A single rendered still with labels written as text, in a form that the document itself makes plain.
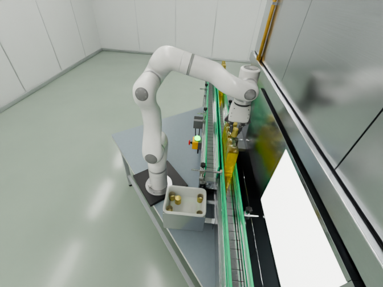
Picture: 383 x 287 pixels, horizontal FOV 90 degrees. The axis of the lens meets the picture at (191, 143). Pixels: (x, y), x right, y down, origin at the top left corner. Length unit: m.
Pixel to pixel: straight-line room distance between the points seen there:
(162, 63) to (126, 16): 6.31
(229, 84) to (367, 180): 0.52
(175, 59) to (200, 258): 1.02
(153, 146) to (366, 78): 0.87
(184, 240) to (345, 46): 1.12
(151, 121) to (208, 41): 5.93
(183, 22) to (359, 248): 6.60
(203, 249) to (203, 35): 6.22
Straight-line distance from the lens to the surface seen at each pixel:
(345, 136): 0.58
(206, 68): 0.85
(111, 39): 7.48
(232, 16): 6.75
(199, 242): 1.26
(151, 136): 1.05
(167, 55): 0.85
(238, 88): 0.80
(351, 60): 0.63
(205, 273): 1.21
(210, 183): 1.12
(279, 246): 0.81
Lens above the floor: 1.91
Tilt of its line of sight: 40 degrees down
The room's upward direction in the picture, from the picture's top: 4 degrees clockwise
